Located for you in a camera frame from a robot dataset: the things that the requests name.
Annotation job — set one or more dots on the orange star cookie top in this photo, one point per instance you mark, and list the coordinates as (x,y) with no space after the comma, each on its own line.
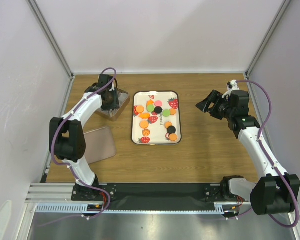
(150,102)

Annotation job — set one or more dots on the brown cookie tin box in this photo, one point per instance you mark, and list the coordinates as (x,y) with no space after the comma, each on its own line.
(113,115)

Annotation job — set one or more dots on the white strawberry print tray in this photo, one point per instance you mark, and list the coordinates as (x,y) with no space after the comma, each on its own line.
(158,124)

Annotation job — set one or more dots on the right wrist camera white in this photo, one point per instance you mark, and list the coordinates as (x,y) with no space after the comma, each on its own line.
(232,86)

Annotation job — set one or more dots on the brown tin lid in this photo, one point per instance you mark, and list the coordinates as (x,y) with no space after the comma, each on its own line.
(100,145)

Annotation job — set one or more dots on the orange round cookie far left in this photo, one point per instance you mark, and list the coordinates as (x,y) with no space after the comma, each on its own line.
(139,109)

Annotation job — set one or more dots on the orange cookie bottom right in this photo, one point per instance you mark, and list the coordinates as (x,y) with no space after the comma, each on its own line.
(173,137)

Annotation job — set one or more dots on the green macaron cookie right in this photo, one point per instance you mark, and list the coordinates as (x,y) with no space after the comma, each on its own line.
(166,113)

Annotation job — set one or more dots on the green macaron cookie left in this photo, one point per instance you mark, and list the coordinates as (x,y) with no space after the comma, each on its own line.
(150,108)

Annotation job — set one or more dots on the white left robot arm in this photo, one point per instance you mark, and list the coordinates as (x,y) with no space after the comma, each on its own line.
(67,144)

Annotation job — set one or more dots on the orange flower shaped cookie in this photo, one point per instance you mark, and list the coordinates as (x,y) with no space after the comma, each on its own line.
(146,132)

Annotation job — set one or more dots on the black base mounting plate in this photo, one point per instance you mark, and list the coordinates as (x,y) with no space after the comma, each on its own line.
(184,197)

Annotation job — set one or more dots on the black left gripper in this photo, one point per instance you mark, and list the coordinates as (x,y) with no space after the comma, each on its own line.
(114,105)

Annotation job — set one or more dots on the orange cookie upper right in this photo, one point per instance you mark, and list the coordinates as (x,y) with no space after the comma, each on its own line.
(173,111)

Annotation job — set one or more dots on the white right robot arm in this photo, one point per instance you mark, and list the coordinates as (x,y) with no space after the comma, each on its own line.
(276,191)

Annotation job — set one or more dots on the pink macaron cookie top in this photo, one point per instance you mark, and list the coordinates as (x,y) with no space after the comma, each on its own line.
(158,103)

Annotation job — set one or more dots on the black sandwich cookie lower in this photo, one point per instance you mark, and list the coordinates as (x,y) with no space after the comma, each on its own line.
(171,130)

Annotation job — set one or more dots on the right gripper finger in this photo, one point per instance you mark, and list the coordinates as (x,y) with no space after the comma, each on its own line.
(215,99)
(204,105)

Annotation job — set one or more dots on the black sandwich cookie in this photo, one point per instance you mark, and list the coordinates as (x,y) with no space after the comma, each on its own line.
(171,130)
(158,110)

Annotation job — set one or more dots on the orange waffle cookie left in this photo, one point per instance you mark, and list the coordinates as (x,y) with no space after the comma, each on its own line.
(144,124)

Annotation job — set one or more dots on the green macaron cookie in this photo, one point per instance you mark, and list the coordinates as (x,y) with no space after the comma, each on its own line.
(150,108)
(166,113)

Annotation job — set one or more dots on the aluminium frame rail front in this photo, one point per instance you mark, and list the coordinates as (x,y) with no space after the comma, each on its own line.
(69,198)

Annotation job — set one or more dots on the black sandwich cookie centre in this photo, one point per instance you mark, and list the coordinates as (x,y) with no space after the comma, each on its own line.
(158,110)

